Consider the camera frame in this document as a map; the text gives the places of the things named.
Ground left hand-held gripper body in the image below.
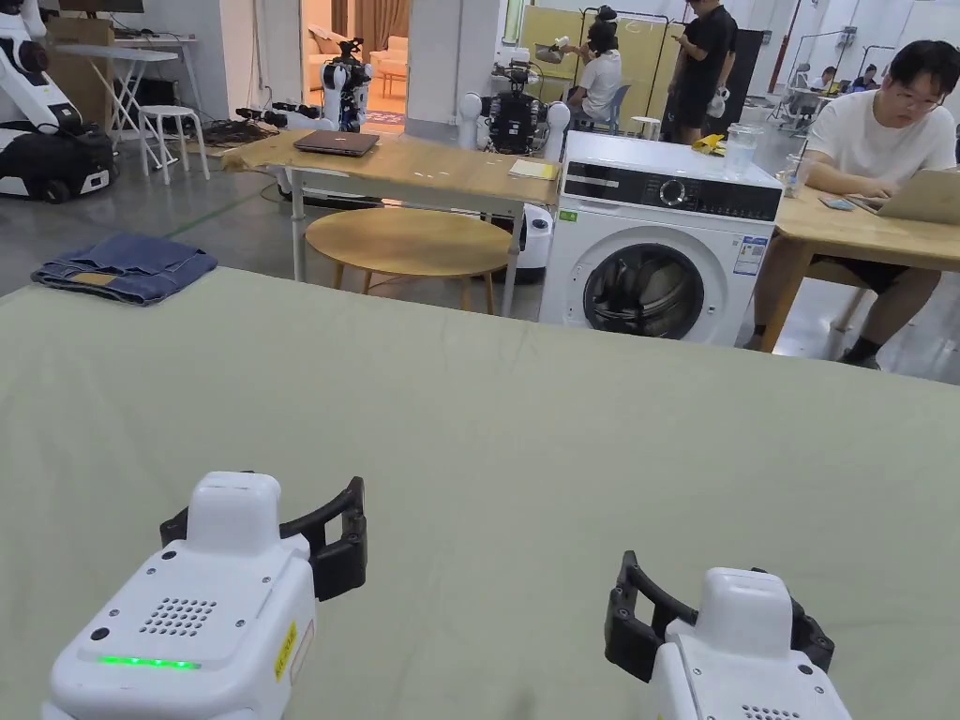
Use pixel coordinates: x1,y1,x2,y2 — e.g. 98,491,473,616
40,471,317,720

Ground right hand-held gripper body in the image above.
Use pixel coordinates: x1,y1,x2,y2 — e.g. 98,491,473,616
648,566,854,720

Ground small white robot base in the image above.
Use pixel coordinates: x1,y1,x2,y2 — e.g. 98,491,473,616
516,202,556,286

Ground bed with pale green sheet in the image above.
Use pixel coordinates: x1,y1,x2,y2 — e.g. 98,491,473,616
0,265,960,720

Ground folded blue jeans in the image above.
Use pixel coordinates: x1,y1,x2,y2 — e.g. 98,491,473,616
29,232,219,308

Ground round wooden low table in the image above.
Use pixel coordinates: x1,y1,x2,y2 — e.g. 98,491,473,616
304,207,516,317

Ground white washing machine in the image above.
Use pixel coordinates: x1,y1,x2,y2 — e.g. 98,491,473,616
537,121,786,349

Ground long table with laptop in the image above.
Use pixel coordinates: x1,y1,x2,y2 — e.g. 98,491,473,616
220,127,564,319

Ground white round stool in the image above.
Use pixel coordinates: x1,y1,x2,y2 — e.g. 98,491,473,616
138,104,212,186

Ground large white wheeled robot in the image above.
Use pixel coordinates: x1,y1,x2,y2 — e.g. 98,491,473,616
0,0,119,205

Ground wooden desk with laptop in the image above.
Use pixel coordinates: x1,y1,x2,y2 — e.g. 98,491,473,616
763,153,960,354

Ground white and black humanoid robot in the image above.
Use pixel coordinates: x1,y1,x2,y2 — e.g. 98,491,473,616
460,46,573,163
320,38,376,136

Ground brown carton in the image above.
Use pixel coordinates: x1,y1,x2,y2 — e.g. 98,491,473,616
44,16,116,126

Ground white ironing board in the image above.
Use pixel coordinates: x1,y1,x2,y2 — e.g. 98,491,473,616
55,42,182,143

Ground beige sofa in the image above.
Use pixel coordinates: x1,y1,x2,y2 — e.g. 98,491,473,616
306,25,411,100

